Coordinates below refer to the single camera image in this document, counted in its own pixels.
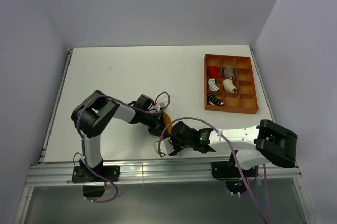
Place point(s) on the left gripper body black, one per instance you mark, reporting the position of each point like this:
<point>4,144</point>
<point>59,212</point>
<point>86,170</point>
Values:
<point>154,122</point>

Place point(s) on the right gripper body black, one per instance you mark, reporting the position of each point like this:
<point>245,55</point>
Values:
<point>178,145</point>

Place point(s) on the mustard yellow sock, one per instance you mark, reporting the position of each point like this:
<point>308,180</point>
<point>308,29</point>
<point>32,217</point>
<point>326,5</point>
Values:
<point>167,122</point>

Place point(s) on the black white striped sock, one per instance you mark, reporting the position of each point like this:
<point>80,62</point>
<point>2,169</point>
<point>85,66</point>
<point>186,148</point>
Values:
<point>213,100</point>

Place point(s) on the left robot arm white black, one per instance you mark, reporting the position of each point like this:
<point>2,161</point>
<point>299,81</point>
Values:
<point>93,115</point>

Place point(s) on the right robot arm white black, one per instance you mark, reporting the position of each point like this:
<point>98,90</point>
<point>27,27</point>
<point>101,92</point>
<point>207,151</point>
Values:
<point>253,146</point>

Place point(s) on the white grey striped rolled sock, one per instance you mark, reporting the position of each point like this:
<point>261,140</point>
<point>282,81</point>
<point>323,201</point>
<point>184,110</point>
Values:
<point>212,85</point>

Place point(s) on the beige rolled sock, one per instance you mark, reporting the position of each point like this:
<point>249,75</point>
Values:
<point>229,87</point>

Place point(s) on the orange compartment tray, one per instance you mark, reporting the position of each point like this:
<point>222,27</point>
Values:
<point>245,101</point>

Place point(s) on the red rolled sock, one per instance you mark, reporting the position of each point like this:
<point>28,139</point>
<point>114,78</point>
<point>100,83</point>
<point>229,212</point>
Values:
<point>212,72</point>

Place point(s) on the brown grey rolled sock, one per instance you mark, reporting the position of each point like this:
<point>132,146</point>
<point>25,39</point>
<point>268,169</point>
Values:
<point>228,72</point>

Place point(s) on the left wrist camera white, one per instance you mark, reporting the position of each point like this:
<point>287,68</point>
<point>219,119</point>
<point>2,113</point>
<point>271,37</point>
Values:
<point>159,106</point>

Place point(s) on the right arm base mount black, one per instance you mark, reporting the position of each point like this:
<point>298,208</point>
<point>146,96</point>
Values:
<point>226,171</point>

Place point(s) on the aluminium front rail frame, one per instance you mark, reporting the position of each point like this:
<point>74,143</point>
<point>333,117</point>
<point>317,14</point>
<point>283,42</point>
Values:
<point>150,172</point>

